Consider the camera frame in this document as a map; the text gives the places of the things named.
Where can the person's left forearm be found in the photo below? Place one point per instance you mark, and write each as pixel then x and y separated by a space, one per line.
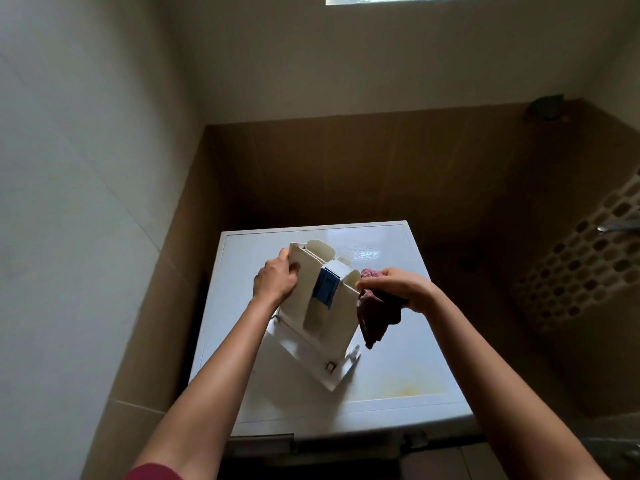
pixel 210 394

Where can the perforated plastic basket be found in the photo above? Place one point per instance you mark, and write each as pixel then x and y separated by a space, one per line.
pixel 585 264

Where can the red checkered cloth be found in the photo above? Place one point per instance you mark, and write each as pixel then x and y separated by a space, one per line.
pixel 377 319

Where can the dark red shirt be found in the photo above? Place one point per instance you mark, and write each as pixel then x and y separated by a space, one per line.
pixel 155 473

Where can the white washing machine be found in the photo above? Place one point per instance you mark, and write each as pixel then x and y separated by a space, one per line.
pixel 400 384

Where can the dark round basin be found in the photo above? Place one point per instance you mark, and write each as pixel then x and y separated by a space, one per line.
pixel 615 452

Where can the person's right forearm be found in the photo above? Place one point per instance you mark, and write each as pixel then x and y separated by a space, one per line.
pixel 510 394

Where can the person's right hand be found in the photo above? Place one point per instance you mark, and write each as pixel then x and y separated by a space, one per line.
pixel 405 287

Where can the metal wall tap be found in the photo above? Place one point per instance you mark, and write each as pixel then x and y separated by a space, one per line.
pixel 620 226

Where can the person's left hand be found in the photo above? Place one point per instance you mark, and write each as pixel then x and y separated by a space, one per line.
pixel 275 282

